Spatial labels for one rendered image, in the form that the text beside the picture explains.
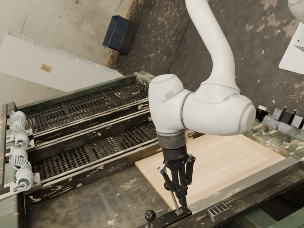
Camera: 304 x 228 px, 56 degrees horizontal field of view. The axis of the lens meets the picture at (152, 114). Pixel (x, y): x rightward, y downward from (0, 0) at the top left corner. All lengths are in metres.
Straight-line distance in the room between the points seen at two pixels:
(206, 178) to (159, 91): 0.62
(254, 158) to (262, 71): 1.58
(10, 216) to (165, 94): 0.79
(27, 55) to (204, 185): 4.14
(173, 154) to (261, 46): 2.27
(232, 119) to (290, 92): 1.96
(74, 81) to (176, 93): 4.44
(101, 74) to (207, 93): 4.56
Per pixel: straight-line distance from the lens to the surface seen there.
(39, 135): 1.94
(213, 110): 0.70
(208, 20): 0.83
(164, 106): 0.76
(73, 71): 5.11
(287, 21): 2.96
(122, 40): 5.59
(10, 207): 1.33
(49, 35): 6.38
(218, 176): 1.30
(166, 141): 0.83
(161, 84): 0.76
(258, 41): 3.07
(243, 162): 1.38
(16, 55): 5.00
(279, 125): 1.66
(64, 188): 1.43
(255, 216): 1.20
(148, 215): 0.95
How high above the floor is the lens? 2.06
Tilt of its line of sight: 30 degrees down
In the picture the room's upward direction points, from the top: 73 degrees counter-clockwise
